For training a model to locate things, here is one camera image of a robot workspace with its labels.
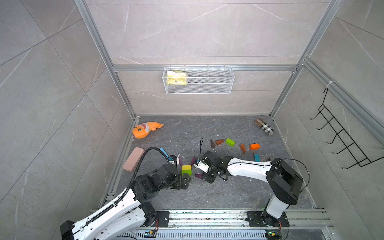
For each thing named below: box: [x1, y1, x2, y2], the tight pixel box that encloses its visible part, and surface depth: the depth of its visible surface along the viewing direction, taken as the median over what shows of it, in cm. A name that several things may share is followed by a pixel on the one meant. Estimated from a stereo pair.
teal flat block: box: [254, 153, 261, 162], surface depth 98 cm
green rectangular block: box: [181, 169, 192, 176], surface depth 90 cm
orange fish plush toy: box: [132, 122, 164, 139], surface depth 103 cm
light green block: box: [225, 138, 236, 147], surface depth 103 cm
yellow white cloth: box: [166, 70, 187, 85], surface depth 88 cm
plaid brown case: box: [255, 118, 274, 136], surface depth 112 cm
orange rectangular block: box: [249, 143, 261, 151], surface depth 103 cm
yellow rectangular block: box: [181, 165, 192, 170], surface depth 90 cm
